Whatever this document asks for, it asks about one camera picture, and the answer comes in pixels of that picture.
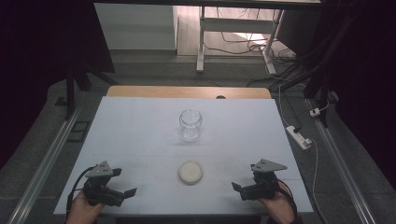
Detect aluminium floor rail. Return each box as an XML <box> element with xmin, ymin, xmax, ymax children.
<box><xmin>304</xmin><ymin>98</ymin><xmax>377</xmax><ymax>224</ymax></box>
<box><xmin>7</xmin><ymin>104</ymin><xmax>84</xmax><ymax>224</ymax></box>

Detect person's right hand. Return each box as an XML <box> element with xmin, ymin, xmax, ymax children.
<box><xmin>257</xmin><ymin>181</ymin><xmax>297</xmax><ymax>224</ymax></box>

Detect black rectangular floor frame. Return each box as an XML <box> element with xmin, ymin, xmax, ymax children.
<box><xmin>66</xmin><ymin>120</ymin><xmax>92</xmax><ymax>144</ymax></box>

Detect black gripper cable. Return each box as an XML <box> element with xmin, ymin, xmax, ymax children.
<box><xmin>65</xmin><ymin>165</ymin><xmax>95</xmax><ymax>218</ymax></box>
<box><xmin>276</xmin><ymin>178</ymin><xmax>299</xmax><ymax>220</ymax></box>

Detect cream round jar lid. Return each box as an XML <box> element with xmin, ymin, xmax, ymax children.
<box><xmin>177</xmin><ymin>160</ymin><xmax>205</xmax><ymax>186</ymax></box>

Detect white foam board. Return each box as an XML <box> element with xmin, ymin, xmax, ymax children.
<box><xmin>53</xmin><ymin>95</ymin><xmax>314</xmax><ymax>217</ymax></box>

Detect person's left hand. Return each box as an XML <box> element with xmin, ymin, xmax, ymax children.
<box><xmin>64</xmin><ymin>189</ymin><xmax>106</xmax><ymax>224</ymax></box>

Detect black metal stand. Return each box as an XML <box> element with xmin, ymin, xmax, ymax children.
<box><xmin>64</xmin><ymin>60</ymin><xmax>120</xmax><ymax>121</ymax></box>
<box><xmin>303</xmin><ymin>15</ymin><xmax>359</xmax><ymax>129</ymax></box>

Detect clear glass jar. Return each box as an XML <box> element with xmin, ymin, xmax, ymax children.
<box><xmin>178</xmin><ymin>108</ymin><xmax>204</xmax><ymax>144</ymax></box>

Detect white power strip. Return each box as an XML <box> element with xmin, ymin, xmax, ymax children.
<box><xmin>285</xmin><ymin>125</ymin><xmax>313</xmax><ymax>151</ymax></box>

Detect wooden table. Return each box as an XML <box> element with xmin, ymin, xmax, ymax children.
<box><xmin>106</xmin><ymin>85</ymin><xmax>273</xmax><ymax>100</ymax></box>

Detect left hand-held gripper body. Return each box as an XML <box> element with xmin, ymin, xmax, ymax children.
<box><xmin>81</xmin><ymin>161</ymin><xmax>126</xmax><ymax>208</ymax></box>

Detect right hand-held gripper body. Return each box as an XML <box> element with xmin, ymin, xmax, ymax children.
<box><xmin>239</xmin><ymin>159</ymin><xmax>289</xmax><ymax>202</ymax></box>

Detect thin white cable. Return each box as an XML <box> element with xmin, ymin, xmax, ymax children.
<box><xmin>277</xmin><ymin>83</ymin><xmax>320</xmax><ymax>200</ymax></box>

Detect black curtain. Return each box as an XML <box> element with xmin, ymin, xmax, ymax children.
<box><xmin>0</xmin><ymin>0</ymin><xmax>116</xmax><ymax>171</ymax></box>
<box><xmin>311</xmin><ymin>0</ymin><xmax>396</xmax><ymax>188</ymax></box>

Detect tangled dark floor cables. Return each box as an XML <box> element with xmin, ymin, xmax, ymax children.
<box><xmin>204</xmin><ymin>7</ymin><xmax>297</xmax><ymax>64</ymax></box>

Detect white metal desk frame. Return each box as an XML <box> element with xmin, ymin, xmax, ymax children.
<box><xmin>195</xmin><ymin>6</ymin><xmax>286</xmax><ymax>76</ymax></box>

